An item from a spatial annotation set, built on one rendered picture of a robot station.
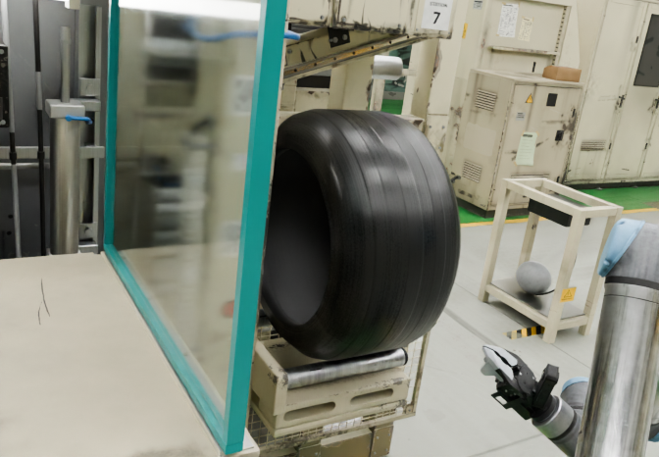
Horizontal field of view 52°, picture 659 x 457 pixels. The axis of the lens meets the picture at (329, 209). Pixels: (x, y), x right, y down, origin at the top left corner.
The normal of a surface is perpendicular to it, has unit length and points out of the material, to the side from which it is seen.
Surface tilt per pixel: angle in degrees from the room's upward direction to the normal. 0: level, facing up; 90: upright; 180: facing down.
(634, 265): 63
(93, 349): 0
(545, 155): 90
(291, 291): 35
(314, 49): 90
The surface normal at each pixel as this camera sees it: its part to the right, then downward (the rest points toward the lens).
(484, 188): -0.86, 0.05
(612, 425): -0.46, -0.29
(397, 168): 0.42, -0.49
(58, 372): 0.12, -0.95
